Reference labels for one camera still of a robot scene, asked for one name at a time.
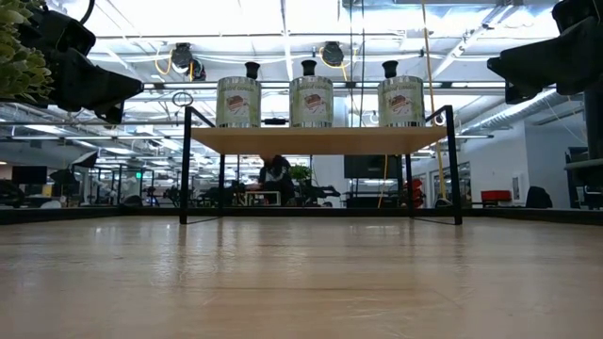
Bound red background object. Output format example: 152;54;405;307
411;177;425;209

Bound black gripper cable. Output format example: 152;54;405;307
78;0;97;25

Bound long yellow hanging cable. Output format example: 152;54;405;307
420;0;448;203

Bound person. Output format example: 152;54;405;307
256;154;296;206

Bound black and white studio lamp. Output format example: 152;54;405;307
69;150;99;170

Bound short yellow hanging cable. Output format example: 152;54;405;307
376;153;389;209

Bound green artificial plant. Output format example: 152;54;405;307
0;0;55;104

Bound black ceiling cord reel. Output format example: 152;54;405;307
170;42;194;74
189;58;207;82
318;40;347;69

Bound green potted plant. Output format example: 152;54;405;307
289;164;313;185

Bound black office chair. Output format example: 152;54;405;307
525;186;554;209

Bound black monitor screen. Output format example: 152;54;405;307
11;165;48;186
343;153;402;180

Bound silver labelled candle tin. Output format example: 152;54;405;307
215;76;263;129
377;75;426;128
288;75;334;129

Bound black table edge rail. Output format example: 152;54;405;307
0;205;603;226

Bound wooden shelf with black frame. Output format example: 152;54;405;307
178;104;464;226

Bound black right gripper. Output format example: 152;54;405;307
487;0;603;105

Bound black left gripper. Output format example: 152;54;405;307
18;8;145;125

